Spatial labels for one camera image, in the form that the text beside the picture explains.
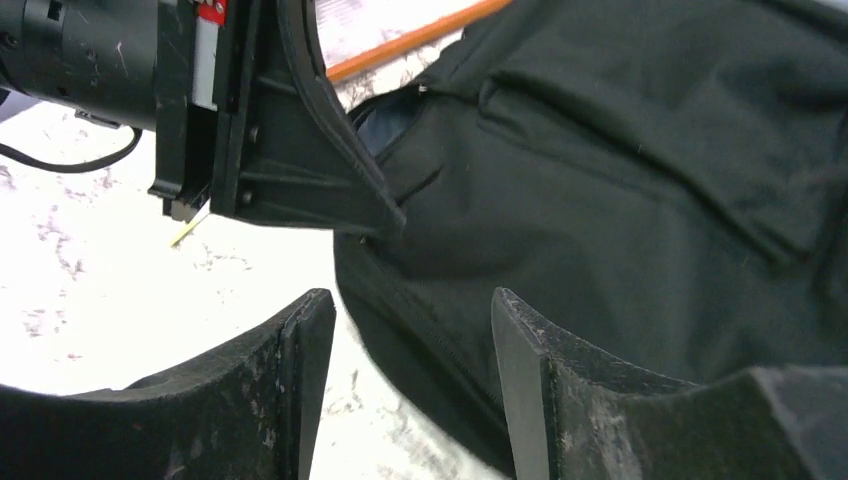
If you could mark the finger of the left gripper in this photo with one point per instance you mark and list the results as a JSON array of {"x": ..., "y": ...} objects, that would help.
[{"x": 286, "y": 153}]

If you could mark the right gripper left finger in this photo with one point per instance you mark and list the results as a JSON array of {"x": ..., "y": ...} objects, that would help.
[{"x": 246, "y": 409}]

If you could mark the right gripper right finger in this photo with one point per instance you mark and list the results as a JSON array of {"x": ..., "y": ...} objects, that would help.
[{"x": 576, "y": 412}]

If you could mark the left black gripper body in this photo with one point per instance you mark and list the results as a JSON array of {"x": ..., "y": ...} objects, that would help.
[{"x": 198, "y": 86}]

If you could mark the black backpack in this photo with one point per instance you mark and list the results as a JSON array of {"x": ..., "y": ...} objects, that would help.
[{"x": 665, "y": 179}]

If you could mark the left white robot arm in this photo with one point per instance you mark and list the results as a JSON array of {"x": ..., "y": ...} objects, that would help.
[{"x": 96, "y": 57}]

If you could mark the orange wooden rack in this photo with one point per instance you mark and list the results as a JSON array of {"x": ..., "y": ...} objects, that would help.
[{"x": 394, "y": 48}]

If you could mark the white yellow-tipped pen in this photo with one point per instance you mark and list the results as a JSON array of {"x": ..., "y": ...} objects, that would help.
[{"x": 188, "y": 228}]

